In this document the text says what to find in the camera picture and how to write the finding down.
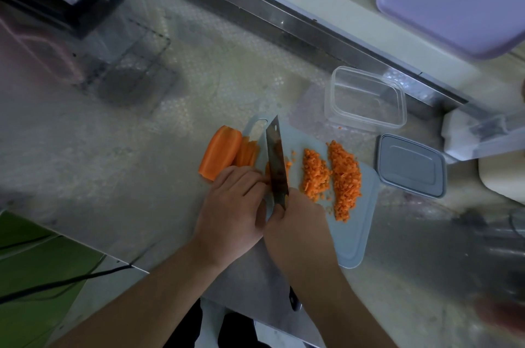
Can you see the person's right thumb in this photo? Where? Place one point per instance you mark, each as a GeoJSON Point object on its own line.
{"type": "Point", "coordinates": [274, 214]}

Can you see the person's right hand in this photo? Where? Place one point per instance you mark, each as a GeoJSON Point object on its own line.
{"type": "Point", "coordinates": [299, 237]}

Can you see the long pile of diced carrot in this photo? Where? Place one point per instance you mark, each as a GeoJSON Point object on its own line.
{"type": "Point", "coordinates": [345, 179]}

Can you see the person's left hand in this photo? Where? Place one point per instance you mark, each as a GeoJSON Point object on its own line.
{"type": "Point", "coordinates": [229, 216]}

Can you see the clear plastic food container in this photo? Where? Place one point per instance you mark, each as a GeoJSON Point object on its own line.
{"type": "Point", "coordinates": [365, 99]}

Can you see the person's right forearm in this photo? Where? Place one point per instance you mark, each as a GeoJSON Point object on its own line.
{"type": "Point", "coordinates": [332, 311]}

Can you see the light grey cutting board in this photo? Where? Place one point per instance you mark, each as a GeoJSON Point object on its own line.
{"type": "Point", "coordinates": [357, 233]}

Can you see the narrow pile of diced carrot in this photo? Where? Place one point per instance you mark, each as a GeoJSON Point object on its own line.
{"type": "Point", "coordinates": [315, 173]}

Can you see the white plastic box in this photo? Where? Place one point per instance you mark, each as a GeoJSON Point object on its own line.
{"type": "Point", "coordinates": [471, 134]}

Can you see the bundle of carrot strips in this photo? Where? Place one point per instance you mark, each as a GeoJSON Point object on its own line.
{"type": "Point", "coordinates": [247, 151]}

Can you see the cream rounded object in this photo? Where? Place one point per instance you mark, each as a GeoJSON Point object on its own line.
{"type": "Point", "coordinates": [504, 177]}

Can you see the grey container lid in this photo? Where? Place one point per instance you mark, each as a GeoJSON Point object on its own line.
{"type": "Point", "coordinates": [410, 165]}

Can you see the person's left forearm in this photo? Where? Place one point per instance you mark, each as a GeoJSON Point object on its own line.
{"type": "Point", "coordinates": [143, 302]}

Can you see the peeled carrot half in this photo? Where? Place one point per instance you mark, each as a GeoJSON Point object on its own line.
{"type": "Point", "coordinates": [219, 151]}

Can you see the person's black clothing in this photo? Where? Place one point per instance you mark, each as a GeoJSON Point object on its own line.
{"type": "Point", "coordinates": [238, 333]}

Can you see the person's left thumb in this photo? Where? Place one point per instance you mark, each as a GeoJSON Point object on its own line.
{"type": "Point", "coordinates": [261, 214]}

